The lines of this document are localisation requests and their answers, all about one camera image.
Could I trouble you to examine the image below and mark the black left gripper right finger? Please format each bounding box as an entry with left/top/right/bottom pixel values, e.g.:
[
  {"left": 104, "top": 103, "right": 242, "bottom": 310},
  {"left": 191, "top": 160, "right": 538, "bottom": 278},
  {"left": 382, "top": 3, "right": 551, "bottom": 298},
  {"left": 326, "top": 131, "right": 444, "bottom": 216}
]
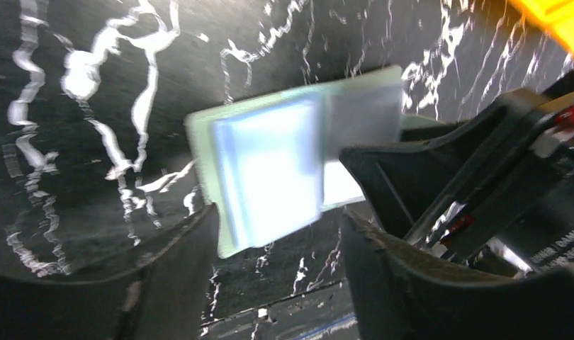
[{"left": 342, "top": 210, "right": 574, "bottom": 339}]

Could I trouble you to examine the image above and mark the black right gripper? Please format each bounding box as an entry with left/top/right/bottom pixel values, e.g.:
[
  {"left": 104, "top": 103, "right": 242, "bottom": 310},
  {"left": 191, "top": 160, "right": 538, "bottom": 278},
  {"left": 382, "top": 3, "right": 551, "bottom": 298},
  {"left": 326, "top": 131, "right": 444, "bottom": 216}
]
[{"left": 339, "top": 70, "right": 574, "bottom": 275}]

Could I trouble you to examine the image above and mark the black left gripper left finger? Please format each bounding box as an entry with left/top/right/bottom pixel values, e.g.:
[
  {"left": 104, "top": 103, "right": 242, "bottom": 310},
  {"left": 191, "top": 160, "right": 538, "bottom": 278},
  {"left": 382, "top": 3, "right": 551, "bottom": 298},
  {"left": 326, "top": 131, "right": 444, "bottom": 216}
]
[{"left": 0, "top": 204, "right": 219, "bottom": 339}]

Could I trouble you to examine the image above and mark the green card holder wallet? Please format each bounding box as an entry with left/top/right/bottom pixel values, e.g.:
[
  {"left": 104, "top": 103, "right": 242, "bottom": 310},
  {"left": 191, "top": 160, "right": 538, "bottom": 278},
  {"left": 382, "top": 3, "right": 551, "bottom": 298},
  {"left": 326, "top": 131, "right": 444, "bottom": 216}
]
[{"left": 185, "top": 66, "right": 436, "bottom": 259}]

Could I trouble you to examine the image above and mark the orange three-compartment bin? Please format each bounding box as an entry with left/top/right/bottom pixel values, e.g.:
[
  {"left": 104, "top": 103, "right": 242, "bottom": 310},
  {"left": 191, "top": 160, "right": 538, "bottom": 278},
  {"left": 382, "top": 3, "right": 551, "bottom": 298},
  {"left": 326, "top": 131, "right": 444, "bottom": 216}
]
[{"left": 507, "top": 0, "right": 574, "bottom": 57}]

